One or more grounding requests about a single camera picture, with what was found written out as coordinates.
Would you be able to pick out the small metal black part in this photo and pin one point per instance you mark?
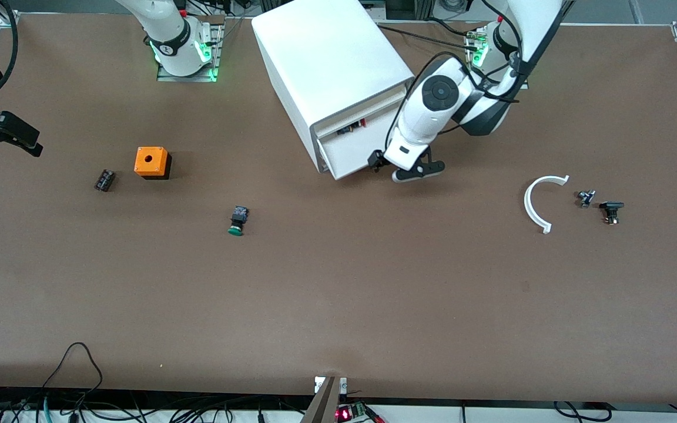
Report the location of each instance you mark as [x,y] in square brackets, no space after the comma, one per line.
[585,198]

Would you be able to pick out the circuit board with red display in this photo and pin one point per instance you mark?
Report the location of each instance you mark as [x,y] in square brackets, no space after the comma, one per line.
[347,414]

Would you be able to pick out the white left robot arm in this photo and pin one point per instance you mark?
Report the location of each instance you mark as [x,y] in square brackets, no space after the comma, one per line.
[432,111]

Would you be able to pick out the white semicircular plastic bracket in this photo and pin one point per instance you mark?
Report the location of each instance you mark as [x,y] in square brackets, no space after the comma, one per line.
[528,205]

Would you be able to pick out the grey metal post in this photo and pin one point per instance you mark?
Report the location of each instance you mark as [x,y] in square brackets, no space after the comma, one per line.
[327,405]

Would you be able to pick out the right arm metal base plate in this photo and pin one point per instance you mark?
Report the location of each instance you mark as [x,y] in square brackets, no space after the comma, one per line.
[197,78]

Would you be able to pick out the small black contact block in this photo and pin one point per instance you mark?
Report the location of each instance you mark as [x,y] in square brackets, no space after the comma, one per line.
[104,180]

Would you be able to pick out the black flat-head switch component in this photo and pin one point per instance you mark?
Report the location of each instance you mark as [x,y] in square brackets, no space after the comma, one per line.
[611,205]

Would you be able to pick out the green push button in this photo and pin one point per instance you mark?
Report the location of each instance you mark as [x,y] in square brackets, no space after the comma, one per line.
[237,217]

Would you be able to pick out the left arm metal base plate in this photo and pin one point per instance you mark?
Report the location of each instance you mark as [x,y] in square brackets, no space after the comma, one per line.
[471,76]

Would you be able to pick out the red push button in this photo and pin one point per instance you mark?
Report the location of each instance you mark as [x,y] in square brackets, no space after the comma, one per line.
[362,123]

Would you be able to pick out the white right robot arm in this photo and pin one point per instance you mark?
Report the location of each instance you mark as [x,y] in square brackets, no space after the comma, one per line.
[168,35]

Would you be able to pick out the orange box with hole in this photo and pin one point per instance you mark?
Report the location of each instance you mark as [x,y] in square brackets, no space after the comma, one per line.
[150,161]

